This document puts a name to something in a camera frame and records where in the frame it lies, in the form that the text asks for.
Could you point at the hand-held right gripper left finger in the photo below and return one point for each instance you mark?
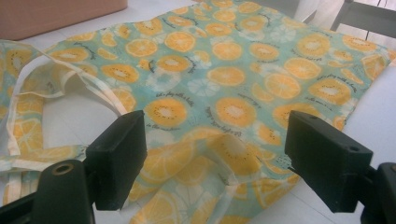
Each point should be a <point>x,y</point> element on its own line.
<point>115,161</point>

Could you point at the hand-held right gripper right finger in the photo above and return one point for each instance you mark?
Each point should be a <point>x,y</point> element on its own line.
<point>330,165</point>

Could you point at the orange plastic basin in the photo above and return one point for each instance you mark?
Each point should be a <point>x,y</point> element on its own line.
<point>56,15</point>

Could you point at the light metal desk frame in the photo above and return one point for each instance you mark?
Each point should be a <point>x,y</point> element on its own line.
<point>367,15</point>

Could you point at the orange slice print fabric bag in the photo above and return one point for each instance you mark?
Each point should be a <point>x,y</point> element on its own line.
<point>218,77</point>

